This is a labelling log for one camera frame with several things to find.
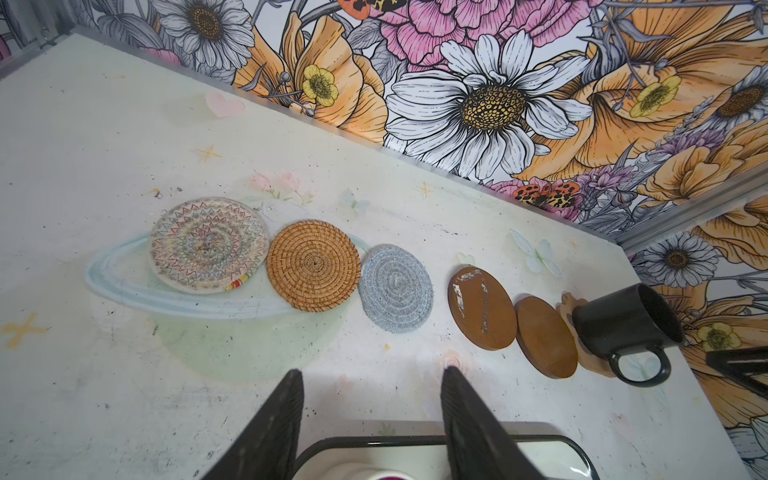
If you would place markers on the woven rattan coaster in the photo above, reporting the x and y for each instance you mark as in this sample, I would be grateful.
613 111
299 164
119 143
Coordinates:
313 265

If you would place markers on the paw shaped wooden coaster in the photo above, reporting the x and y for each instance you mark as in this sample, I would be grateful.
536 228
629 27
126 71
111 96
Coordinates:
586 359

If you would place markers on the multicolour braided coaster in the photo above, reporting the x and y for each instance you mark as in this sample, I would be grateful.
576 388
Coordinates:
208 245

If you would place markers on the scratched dark wooden coaster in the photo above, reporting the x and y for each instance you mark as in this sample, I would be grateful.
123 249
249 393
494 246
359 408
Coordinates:
482 309

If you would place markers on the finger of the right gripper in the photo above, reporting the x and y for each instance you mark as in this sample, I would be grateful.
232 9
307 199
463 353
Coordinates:
745 367

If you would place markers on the plain round wooden coaster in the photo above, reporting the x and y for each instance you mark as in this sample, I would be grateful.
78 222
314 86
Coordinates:
544 338

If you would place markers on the black mug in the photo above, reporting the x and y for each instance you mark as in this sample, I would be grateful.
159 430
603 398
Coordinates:
629 321

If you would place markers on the grey braided coaster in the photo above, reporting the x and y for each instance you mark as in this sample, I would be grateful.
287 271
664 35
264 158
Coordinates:
395 288

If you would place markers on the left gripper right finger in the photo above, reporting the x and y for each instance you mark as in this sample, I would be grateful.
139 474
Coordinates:
478 446

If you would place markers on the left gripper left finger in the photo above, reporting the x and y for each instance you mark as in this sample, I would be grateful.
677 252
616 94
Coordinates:
267 447

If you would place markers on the strawberry print serving tray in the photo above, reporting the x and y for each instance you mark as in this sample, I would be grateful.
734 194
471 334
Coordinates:
426 457

